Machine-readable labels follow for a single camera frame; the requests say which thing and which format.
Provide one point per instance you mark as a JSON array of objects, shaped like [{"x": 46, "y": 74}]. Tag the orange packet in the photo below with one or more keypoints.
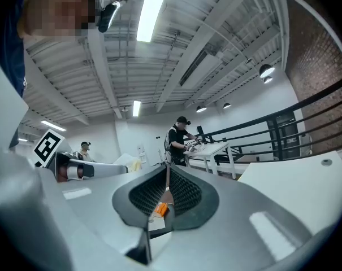
[{"x": 161, "y": 210}]

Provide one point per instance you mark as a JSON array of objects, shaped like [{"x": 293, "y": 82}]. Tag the small white table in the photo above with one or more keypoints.
[{"x": 213, "y": 148}]

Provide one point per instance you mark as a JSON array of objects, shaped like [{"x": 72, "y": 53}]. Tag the ceiling air conditioner unit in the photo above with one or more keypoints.
[{"x": 201, "y": 69}]

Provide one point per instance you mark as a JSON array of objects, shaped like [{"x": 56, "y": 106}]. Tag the white water dispenser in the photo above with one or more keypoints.
[{"x": 141, "y": 154}]

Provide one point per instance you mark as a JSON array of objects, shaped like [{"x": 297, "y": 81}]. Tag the long ceiling light strip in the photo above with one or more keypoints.
[{"x": 152, "y": 10}]

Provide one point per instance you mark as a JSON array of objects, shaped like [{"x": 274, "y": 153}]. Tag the black metal railing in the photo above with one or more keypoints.
[{"x": 300, "y": 102}]

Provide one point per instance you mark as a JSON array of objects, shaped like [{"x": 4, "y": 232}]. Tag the black head camera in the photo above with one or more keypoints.
[{"x": 108, "y": 17}]

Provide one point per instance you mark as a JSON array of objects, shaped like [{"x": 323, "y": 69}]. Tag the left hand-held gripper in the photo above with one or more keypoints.
[{"x": 50, "y": 148}]

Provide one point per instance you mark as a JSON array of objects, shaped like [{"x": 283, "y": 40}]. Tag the black pendant lamp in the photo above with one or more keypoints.
[
  {"x": 201, "y": 109},
  {"x": 226, "y": 105},
  {"x": 268, "y": 80},
  {"x": 266, "y": 70}
]

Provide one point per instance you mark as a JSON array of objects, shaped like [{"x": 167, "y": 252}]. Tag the white paper sheet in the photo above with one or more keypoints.
[{"x": 156, "y": 224}]

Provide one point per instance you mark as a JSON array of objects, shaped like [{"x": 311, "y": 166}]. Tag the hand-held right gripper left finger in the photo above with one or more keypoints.
[{"x": 88, "y": 207}]

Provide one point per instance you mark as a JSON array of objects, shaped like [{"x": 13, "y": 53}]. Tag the person's head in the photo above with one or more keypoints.
[{"x": 55, "y": 13}]

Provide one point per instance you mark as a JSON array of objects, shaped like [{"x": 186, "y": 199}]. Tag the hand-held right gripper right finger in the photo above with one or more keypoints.
[{"x": 230, "y": 222}]

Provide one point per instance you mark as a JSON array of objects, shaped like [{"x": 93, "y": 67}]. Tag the person's navy shirt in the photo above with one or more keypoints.
[{"x": 9, "y": 52}]

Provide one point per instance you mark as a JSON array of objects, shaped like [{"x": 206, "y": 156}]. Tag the rectangular ceiling light panel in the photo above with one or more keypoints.
[
  {"x": 136, "y": 108},
  {"x": 53, "y": 126}
]

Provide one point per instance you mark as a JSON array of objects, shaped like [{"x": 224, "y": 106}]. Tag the black door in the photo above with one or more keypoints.
[{"x": 283, "y": 137}]

